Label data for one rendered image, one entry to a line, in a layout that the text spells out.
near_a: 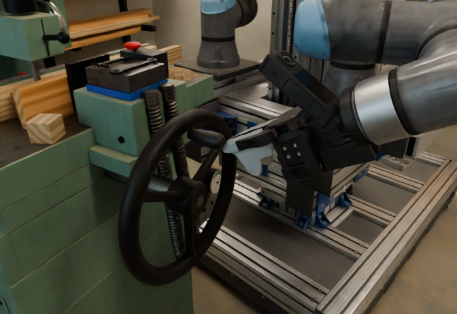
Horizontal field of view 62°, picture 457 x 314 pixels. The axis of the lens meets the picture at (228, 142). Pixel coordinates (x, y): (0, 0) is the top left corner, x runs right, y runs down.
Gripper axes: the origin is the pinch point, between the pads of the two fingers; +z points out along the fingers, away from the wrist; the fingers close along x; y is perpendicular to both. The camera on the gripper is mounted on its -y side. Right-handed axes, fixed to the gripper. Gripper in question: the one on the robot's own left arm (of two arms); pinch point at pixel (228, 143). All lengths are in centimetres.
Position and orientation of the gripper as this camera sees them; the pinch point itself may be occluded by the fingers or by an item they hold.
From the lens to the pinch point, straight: 56.0
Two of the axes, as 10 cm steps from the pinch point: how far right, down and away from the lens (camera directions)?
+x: 5.2, -3.8, 7.6
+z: -7.4, 2.6, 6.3
